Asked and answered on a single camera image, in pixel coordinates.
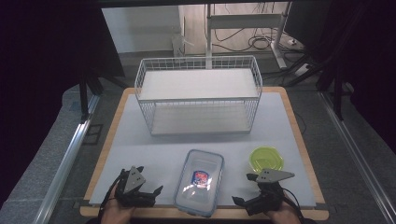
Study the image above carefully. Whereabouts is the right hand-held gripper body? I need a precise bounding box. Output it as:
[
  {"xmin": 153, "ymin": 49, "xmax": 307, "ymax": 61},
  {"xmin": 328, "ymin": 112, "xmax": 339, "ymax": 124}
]
[{"xmin": 246, "ymin": 168, "xmax": 295, "ymax": 217}]

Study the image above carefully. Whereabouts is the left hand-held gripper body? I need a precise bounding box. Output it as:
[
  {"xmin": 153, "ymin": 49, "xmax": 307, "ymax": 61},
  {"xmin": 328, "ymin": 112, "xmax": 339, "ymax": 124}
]
[{"xmin": 115, "ymin": 166, "xmax": 157, "ymax": 208}]

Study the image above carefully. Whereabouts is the yellow-green round plastic container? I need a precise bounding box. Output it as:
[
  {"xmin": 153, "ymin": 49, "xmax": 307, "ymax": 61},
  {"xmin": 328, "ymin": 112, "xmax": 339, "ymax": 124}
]
[{"xmin": 249, "ymin": 146, "xmax": 285, "ymax": 175}]

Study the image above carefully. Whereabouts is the clear rectangular food container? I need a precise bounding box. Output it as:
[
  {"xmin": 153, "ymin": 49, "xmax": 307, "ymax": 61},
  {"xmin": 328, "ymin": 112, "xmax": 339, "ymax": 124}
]
[{"xmin": 173, "ymin": 148, "xmax": 225, "ymax": 217}]

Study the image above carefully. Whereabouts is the white wire two-tier rack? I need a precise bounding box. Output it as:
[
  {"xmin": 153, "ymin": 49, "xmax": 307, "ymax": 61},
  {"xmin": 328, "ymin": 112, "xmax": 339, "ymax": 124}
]
[{"xmin": 134, "ymin": 55, "xmax": 263, "ymax": 136}]

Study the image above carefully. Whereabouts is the person's left hand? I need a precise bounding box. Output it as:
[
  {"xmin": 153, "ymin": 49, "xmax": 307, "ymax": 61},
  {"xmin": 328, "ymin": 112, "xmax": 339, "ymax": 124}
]
[{"xmin": 101, "ymin": 186, "xmax": 136, "ymax": 224}]

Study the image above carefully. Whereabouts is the person's right hand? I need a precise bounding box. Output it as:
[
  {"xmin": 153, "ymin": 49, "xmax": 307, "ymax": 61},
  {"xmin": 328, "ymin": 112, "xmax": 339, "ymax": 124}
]
[{"xmin": 264, "ymin": 194, "xmax": 302, "ymax": 224}]

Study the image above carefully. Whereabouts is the wooden table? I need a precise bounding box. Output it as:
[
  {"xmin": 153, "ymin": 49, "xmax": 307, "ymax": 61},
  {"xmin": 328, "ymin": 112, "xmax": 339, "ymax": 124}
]
[{"xmin": 79, "ymin": 87, "xmax": 330, "ymax": 221}]

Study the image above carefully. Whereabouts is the light grey table mat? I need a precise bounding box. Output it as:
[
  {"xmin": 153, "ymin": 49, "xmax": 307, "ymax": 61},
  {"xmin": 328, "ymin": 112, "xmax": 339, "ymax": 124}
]
[{"xmin": 88, "ymin": 91, "xmax": 318, "ymax": 209}]

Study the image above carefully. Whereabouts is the black stand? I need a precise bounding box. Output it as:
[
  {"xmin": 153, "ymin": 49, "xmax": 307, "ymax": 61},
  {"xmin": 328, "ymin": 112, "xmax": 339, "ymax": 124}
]
[
  {"xmin": 78, "ymin": 70, "xmax": 105, "ymax": 123},
  {"xmin": 317, "ymin": 62, "xmax": 347, "ymax": 121}
]

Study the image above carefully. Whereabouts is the white power strip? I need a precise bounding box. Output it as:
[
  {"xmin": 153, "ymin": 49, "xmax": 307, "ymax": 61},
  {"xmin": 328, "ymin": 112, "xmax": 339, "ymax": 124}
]
[{"xmin": 293, "ymin": 63, "xmax": 310, "ymax": 77}]

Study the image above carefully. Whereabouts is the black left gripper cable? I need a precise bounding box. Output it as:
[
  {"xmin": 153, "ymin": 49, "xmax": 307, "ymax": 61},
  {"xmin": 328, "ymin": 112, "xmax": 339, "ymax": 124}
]
[{"xmin": 98, "ymin": 173, "xmax": 125, "ymax": 219}]

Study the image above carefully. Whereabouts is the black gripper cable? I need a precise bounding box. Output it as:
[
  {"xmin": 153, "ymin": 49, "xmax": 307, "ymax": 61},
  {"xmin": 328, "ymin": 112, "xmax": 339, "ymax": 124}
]
[
  {"xmin": 280, "ymin": 187, "xmax": 305, "ymax": 224},
  {"xmin": 98, "ymin": 173, "xmax": 125, "ymax": 219}
]

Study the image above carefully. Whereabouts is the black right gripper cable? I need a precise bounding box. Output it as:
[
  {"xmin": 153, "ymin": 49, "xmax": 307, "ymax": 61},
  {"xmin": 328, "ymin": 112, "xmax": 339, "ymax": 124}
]
[{"xmin": 280, "ymin": 187, "xmax": 305, "ymax": 224}]

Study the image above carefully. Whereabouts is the black floor bracket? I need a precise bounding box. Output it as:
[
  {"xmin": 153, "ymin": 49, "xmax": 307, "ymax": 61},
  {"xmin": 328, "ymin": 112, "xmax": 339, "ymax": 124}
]
[{"xmin": 81, "ymin": 123, "xmax": 104, "ymax": 146}]

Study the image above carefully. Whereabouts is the aluminium rail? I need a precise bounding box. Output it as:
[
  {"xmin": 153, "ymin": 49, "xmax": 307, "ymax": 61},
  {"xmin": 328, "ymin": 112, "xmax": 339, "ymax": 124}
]
[
  {"xmin": 33, "ymin": 94, "xmax": 101, "ymax": 224},
  {"xmin": 318, "ymin": 91, "xmax": 396, "ymax": 218}
]

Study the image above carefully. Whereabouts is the tangle of black floor cables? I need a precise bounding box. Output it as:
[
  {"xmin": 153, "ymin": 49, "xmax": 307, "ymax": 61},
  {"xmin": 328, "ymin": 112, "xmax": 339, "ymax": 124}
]
[{"xmin": 214, "ymin": 27, "xmax": 302, "ymax": 54}]

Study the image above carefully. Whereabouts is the white metal desk frame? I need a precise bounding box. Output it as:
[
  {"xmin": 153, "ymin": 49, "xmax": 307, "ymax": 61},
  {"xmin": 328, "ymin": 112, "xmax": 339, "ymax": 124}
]
[{"xmin": 205, "ymin": 3, "xmax": 290, "ymax": 70}]

